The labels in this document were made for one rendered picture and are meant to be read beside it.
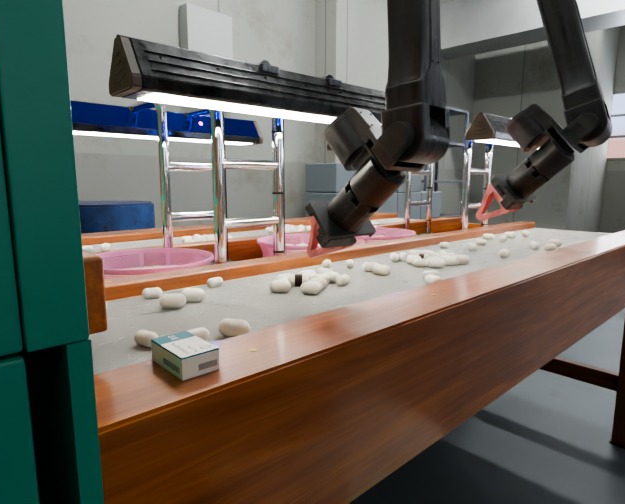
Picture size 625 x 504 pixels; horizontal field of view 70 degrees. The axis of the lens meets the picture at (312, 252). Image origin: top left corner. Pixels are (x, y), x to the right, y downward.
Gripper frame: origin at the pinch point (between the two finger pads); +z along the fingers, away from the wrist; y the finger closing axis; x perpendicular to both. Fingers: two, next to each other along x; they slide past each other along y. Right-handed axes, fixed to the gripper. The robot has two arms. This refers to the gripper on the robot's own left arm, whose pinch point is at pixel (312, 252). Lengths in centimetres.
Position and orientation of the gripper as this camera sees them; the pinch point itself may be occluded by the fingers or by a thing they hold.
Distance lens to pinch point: 71.0
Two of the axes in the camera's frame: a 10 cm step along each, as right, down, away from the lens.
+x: 4.4, 8.2, -3.7
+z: -5.1, 5.6, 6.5
